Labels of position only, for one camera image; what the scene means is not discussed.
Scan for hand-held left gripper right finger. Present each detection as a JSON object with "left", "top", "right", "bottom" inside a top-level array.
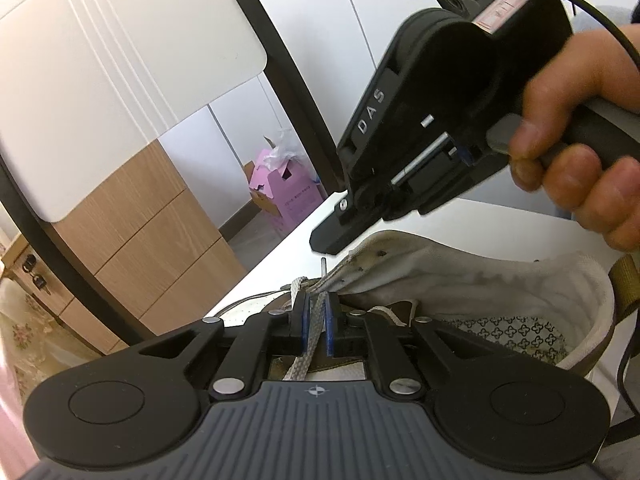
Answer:
[{"left": 322, "top": 291, "right": 497, "bottom": 401}]

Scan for pink cardboard box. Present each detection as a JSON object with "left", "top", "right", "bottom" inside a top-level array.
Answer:
[{"left": 243, "top": 131, "right": 327, "bottom": 237}]

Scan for black cabinet keys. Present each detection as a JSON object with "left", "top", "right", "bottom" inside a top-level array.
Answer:
[{"left": 22, "top": 254, "right": 52, "bottom": 294}]

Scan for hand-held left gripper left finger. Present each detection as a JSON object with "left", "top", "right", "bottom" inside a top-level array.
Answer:
[{"left": 137, "top": 291, "right": 312, "bottom": 401}]

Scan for white shoelace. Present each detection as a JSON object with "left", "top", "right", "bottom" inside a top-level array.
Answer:
[{"left": 282, "top": 274, "right": 417, "bottom": 384}]

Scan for person's right leg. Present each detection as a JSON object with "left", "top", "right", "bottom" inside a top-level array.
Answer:
[{"left": 571, "top": 4, "right": 640, "bottom": 37}]

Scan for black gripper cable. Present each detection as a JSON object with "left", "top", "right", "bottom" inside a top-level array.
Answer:
[{"left": 499, "top": 0, "right": 640, "bottom": 413}]

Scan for person's right hand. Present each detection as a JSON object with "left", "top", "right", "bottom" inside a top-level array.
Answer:
[{"left": 509, "top": 24, "right": 640, "bottom": 252}]

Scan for white chair with black frame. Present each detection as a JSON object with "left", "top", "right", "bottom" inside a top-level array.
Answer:
[{"left": 0, "top": 0, "right": 577, "bottom": 362}]

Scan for white and brown sneaker shoe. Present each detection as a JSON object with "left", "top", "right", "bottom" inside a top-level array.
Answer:
[{"left": 214, "top": 229, "right": 640, "bottom": 387}]

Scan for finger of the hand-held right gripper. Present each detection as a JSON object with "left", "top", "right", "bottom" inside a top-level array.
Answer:
[{"left": 310, "top": 199, "right": 392, "bottom": 256}]

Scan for wooden bedside drawer cabinet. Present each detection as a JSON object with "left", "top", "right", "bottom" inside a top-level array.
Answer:
[{"left": 0, "top": 139, "right": 249, "bottom": 357}]

